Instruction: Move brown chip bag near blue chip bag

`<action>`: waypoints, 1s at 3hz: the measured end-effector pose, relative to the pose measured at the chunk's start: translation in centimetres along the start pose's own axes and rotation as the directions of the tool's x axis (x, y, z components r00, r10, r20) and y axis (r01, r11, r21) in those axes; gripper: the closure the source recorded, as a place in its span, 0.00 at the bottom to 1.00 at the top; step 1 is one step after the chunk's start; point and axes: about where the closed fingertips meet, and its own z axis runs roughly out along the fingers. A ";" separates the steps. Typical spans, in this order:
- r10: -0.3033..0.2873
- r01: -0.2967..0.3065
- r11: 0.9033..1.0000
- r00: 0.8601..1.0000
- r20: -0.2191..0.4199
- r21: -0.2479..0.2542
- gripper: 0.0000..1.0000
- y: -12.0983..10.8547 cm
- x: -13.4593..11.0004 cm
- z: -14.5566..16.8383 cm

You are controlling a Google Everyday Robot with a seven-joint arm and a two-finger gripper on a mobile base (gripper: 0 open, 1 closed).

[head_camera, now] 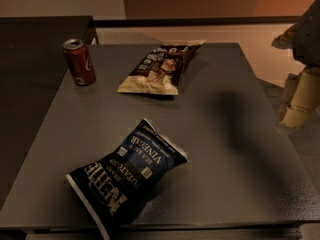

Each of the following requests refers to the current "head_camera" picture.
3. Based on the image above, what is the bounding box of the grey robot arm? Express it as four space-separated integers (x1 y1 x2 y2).
272 0 320 134

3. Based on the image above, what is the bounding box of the red soda can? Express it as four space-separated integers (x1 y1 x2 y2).
63 39 96 86

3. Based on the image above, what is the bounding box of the brown chip bag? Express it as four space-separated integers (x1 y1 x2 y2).
118 40 206 95

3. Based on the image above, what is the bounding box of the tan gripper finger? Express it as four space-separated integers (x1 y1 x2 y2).
271 24 297 50
279 66 320 128

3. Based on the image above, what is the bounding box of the blue kettle chip bag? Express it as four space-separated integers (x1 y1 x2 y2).
66 119 188 240

